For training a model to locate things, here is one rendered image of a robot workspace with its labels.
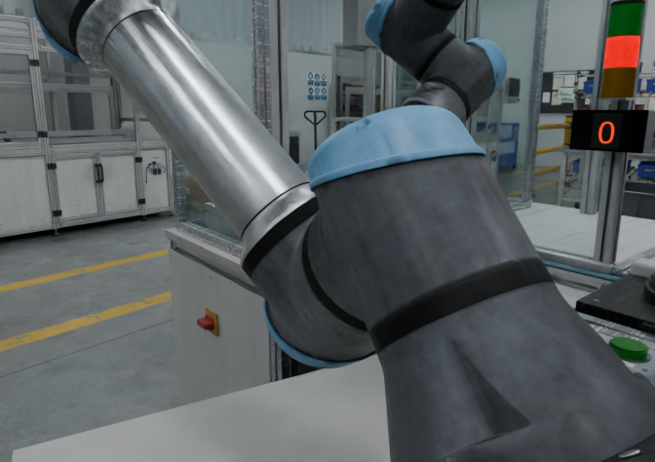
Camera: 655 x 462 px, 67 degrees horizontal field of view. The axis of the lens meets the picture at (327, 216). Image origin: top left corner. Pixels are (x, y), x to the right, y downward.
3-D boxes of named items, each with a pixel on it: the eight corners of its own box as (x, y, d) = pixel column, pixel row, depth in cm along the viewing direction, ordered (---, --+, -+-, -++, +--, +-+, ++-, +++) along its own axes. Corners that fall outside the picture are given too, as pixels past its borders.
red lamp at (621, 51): (630, 65, 82) (634, 34, 81) (597, 67, 86) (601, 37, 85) (641, 67, 85) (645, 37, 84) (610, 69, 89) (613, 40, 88)
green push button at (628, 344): (638, 371, 56) (640, 355, 56) (601, 358, 59) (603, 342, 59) (651, 361, 59) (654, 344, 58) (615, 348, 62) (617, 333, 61)
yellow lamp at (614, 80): (626, 96, 83) (630, 66, 82) (595, 97, 87) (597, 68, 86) (637, 97, 86) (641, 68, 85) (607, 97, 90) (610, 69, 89)
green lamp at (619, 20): (634, 33, 81) (637, 1, 80) (601, 37, 85) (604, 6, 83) (645, 36, 84) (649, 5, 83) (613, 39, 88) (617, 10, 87)
